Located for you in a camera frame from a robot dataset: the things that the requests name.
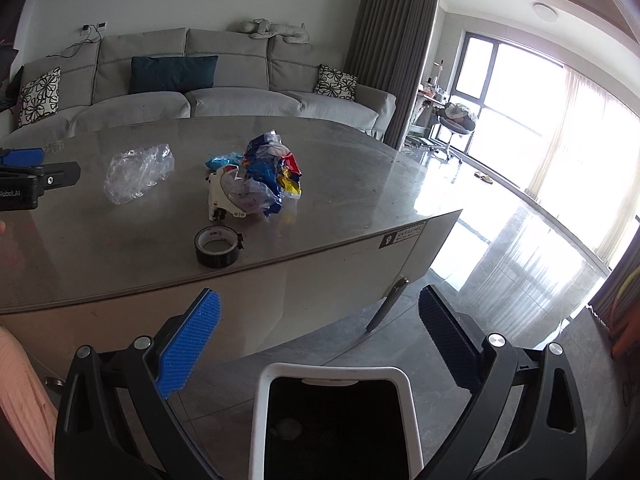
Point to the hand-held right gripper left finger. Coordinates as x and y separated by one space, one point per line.
192 342

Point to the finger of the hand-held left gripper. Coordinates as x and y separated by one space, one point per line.
55 174
22 156

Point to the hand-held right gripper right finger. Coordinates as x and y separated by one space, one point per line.
445 340

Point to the clear plastic bag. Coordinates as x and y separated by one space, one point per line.
135 172

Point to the black tape roll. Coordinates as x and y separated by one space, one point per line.
202 255

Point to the white trash bin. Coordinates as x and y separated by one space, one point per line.
257 410

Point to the white tape dispenser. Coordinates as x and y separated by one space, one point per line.
217 194

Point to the clear bag with dark crumbs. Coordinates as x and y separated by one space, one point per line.
250 197

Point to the small blue wrapper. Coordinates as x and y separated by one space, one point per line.
222 161

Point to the colourful snack wrapper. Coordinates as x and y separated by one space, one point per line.
267 160

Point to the black-and-white floral cushion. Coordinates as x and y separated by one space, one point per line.
39 95
336 81

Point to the dark metal table leg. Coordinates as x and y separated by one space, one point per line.
387 305
55 381

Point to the grey stone-top table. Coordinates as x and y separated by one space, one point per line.
150 240

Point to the black-and-white sticker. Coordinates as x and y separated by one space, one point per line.
402 235

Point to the grey fabric sofa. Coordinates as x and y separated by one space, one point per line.
150 105

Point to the teal cushion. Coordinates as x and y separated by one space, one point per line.
170 74

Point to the dark grey curtain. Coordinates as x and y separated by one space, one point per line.
607 300

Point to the pair of slippers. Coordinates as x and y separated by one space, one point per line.
483 177

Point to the person's pink trouser leg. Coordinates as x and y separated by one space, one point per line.
25 400

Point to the orange object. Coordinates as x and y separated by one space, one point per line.
631 330

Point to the swivel chair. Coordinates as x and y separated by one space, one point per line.
454 127

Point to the sheer white curtain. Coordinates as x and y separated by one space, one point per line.
585 160

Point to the heap of clothes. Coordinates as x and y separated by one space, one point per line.
459 111

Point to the cluttered side desk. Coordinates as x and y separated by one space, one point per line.
425 95

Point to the grey plush toy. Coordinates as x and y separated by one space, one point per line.
270 29

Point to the round ceiling lamp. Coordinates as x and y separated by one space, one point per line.
545 11

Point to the wall socket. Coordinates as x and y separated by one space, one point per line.
101 25

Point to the dark window frame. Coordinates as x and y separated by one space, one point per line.
472 95

